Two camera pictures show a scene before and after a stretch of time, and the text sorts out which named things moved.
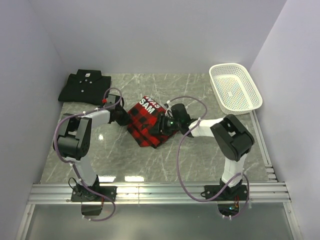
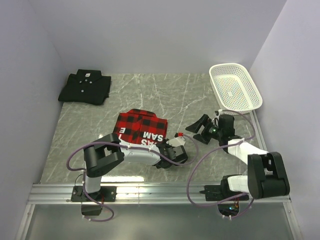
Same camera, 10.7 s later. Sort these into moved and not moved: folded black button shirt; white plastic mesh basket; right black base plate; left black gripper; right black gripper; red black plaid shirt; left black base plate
Moved: right black gripper; left black gripper; red black plaid shirt
Not moved: left black base plate; folded black button shirt; right black base plate; white plastic mesh basket
